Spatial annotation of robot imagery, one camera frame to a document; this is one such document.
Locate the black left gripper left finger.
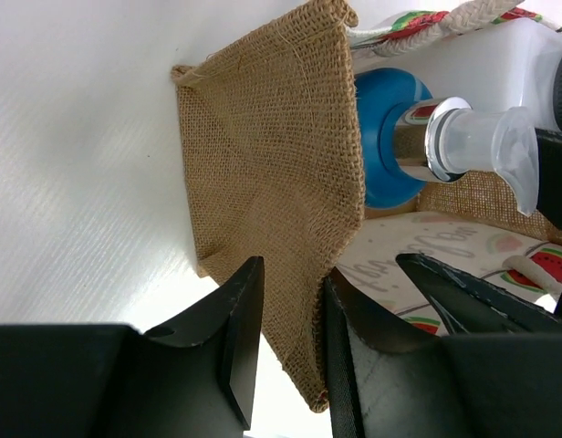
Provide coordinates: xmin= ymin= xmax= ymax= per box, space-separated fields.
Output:
xmin=0 ymin=257 xmax=265 ymax=437

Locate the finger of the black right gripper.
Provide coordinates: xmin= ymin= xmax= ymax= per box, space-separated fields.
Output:
xmin=536 ymin=129 xmax=562 ymax=232
xmin=396 ymin=253 xmax=562 ymax=334

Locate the burlap watermelon canvas bag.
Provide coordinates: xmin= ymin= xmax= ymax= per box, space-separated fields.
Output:
xmin=171 ymin=1 xmax=562 ymax=412

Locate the orange bottle blue pump top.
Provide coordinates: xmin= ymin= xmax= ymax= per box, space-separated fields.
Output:
xmin=355 ymin=68 xmax=539 ymax=215

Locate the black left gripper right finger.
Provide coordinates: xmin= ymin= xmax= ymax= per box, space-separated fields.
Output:
xmin=323 ymin=271 xmax=562 ymax=437

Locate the white bottle grey cap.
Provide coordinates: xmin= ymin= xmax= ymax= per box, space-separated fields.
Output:
xmin=354 ymin=18 xmax=562 ymax=132

